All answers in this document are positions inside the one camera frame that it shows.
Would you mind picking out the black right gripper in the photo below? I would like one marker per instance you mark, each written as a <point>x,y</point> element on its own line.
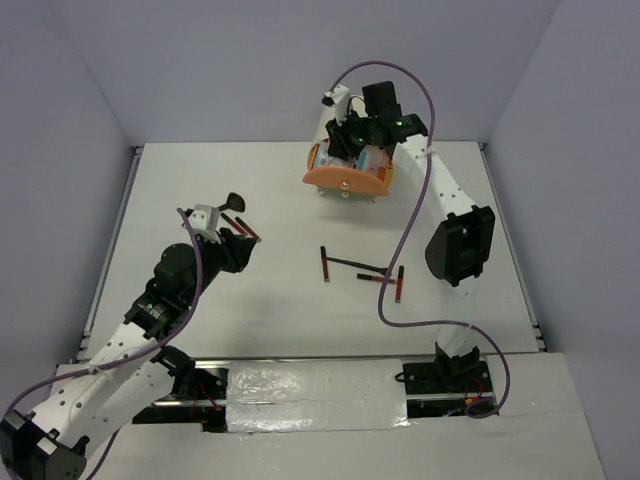
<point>339,143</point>

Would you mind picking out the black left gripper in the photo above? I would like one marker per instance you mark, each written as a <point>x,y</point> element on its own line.
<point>237,250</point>

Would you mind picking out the cotton pad pack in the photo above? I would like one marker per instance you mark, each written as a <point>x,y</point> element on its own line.
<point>323,158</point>
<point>372,160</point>

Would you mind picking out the orange top drawer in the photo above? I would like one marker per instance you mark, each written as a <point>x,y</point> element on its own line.
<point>347,178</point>

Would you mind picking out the thin black makeup brush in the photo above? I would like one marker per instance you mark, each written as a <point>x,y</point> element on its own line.
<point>378,270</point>

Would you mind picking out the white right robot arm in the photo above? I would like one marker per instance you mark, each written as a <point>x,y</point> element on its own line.
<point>461,243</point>

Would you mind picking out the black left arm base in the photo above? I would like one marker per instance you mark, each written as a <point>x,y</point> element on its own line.
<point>195,395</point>

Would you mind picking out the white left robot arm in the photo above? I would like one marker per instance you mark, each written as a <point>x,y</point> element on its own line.
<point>133,369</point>

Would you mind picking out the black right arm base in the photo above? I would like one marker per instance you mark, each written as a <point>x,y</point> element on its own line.
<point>447,385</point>

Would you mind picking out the red lip gloss far-left outer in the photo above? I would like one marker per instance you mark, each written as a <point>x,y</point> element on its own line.
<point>248,229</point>

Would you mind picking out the red lip gloss far-left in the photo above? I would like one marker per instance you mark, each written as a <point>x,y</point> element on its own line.
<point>248,229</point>
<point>233,224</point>

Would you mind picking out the red lip gloss far-left inner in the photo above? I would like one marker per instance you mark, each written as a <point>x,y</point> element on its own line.
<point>233,224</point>

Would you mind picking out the cream round drawer cabinet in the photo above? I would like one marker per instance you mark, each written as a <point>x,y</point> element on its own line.
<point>356,106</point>

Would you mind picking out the large black powder brush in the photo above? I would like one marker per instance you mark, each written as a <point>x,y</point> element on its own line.
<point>234,202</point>

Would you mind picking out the red lip gloss left-centre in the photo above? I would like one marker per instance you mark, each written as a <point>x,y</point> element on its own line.
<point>324,261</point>

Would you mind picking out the red lip gloss horizontal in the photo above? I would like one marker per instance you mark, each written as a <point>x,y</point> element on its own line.
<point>374,278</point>

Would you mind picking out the red lip gloss right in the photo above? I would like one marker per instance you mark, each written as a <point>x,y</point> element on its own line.
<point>399,284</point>

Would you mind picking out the silver foil covered panel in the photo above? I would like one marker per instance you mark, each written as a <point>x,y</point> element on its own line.
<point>313,396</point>

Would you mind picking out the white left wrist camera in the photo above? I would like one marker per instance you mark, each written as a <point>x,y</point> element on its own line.
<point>201,223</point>

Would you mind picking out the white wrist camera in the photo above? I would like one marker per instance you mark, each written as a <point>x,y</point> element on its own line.
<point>201,223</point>
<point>338,98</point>

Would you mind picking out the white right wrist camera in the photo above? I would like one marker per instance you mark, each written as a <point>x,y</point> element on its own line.
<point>338,98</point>

